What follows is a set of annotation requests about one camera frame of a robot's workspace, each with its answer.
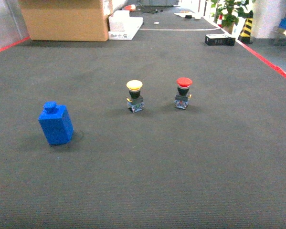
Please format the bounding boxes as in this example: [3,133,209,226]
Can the large cardboard box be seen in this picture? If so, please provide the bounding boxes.
[19,0,113,42]

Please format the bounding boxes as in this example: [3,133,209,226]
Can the yellow mushroom push button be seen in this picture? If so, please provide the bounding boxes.
[126,80,144,113]

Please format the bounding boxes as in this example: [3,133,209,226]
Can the white flat box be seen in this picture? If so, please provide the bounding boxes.
[108,10,143,41]

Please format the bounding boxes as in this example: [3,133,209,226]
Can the black rectangular box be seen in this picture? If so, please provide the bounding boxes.
[205,34,235,46]

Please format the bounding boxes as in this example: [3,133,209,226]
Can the blue block part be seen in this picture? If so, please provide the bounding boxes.
[38,101,74,145]

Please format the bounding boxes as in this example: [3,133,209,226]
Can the yellow black striped post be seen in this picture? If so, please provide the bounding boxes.
[238,18,253,44]

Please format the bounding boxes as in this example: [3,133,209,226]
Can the red conveyor side rail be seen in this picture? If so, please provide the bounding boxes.
[236,40,286,78]

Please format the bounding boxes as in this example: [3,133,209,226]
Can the potted green plant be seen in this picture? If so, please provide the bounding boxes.
[211,0,255,34]

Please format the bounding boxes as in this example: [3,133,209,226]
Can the red mushroom push button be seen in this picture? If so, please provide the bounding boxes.
[174,77,192,110]

